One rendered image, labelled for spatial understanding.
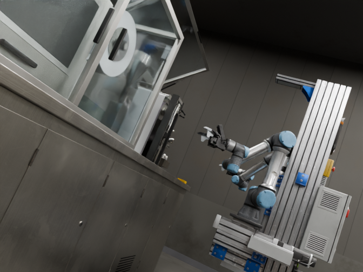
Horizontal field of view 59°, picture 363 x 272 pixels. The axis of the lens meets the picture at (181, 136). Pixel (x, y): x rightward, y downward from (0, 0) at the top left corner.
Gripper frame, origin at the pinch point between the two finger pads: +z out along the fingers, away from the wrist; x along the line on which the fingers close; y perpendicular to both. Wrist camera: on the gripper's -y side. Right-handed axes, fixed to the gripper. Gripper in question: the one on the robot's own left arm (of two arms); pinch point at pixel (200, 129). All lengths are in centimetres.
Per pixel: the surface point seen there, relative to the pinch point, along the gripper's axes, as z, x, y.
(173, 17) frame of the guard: 42, -58, -27
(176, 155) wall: -26, 277, -49
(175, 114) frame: 16.4, 30.8, -14.1
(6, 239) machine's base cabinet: 57, -83, 90
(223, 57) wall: -35, 249, -223
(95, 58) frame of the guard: 59, -87, 24
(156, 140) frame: 22.3, 21.4, 13.0
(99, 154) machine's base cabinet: 45, -62, 51
